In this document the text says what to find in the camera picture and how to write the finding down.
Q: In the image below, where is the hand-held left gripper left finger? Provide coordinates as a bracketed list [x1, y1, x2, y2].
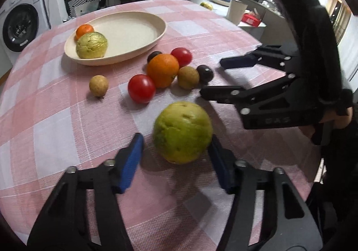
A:
[27, 133, 144, 251]

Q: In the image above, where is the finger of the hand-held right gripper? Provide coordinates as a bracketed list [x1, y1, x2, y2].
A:
[220, 44, 300, 71]
[199, 73, 302, 116]

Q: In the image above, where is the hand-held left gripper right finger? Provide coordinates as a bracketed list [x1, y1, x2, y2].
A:
[207, 134, 323, 251]

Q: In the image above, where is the dark purple grape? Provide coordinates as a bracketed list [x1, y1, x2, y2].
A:
[147, 51, 163, 63]
[196, 64, 214, 84]

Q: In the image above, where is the brown longan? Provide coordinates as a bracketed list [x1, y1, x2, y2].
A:
[89, 75, 109, 97]
[177, 66, 200, 89]

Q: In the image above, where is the large green guava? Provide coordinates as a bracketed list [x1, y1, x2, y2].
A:
[153, 101, 213, 165]

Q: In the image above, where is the small red tomato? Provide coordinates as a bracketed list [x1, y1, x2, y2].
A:
[170, 47, 192, 68]

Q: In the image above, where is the large orange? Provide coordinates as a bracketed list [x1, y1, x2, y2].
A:
[147, 53, 179, 88]

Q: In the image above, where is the large red tomato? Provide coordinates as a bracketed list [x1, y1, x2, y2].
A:
[128, 74, 156, 104]

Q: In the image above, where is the beige oval plate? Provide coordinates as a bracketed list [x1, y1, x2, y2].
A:
[64, 11, 167, 66]

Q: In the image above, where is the person's right hand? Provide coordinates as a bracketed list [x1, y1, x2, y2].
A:
[300, 107, 352, 140]

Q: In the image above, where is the red box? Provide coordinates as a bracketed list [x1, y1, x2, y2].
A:
[241, 12, 266, 28]

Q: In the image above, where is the beige cup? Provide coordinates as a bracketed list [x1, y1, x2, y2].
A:
[226, 0, 249, 26]

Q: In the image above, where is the pink plaid tablecloth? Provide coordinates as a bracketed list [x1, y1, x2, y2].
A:
[0, 0, 322, 243]

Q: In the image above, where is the wrinkled yellow-green fruit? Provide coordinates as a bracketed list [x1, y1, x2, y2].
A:
[76, 32, 108, 59]

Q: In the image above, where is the small mandarin orange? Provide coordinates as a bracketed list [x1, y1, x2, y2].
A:
[75, 24, 95, 40]

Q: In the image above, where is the black patterned chair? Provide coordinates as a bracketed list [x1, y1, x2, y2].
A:
[64, 0, 103, 19]

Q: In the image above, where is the white washing machine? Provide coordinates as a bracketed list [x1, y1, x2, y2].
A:
[0, 0, 51, 65]

